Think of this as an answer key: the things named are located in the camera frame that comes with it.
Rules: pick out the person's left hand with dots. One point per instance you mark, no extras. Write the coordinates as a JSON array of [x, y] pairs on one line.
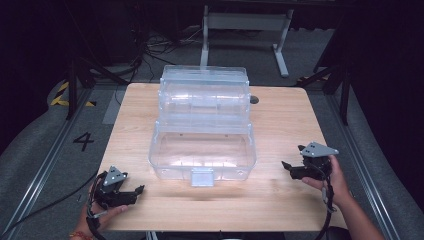
[[100, 216]]

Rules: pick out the black tripod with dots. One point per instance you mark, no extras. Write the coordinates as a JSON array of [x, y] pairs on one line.
[[341, 86], [76, 80]]

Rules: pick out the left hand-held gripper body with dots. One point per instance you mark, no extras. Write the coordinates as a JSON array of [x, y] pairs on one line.
[[111, 191]]

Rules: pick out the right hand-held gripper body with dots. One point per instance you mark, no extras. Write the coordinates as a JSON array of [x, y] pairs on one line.
[[316, 160]]

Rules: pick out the clear plastic storage box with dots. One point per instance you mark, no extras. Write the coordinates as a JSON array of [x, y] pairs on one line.
[[202, 126]]

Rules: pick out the grey metal stand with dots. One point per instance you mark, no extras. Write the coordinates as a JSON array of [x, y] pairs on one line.
[[246, 21]]

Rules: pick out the yellow black floor tape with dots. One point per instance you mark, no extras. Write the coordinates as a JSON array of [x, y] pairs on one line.
[[61, 96]]

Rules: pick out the metal floor rail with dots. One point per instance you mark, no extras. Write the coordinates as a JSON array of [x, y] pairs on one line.
[[363, 166], [40, 166]]

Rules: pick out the person's right hand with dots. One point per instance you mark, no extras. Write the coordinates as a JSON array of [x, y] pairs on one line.
[[336, 186]]

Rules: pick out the grey table grommet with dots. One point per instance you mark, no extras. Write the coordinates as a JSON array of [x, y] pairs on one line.
[[254, 99]]

